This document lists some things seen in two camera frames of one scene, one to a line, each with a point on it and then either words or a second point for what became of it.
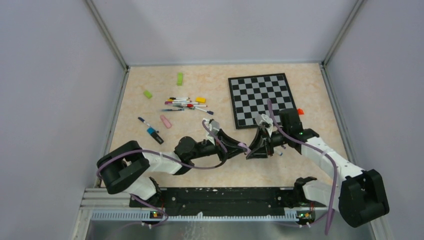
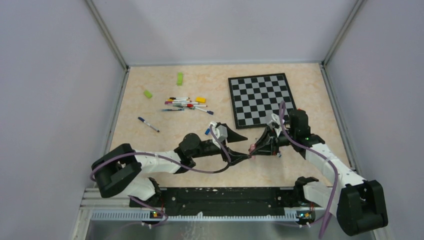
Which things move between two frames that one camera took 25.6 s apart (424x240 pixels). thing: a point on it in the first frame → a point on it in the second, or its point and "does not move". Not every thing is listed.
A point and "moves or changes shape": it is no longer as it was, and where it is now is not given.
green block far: x=179 y=79 does not move
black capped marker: x=173 y=98 does not move
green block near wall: x=148 y=94 does not move
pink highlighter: x=166 y=122 moves or changes shape
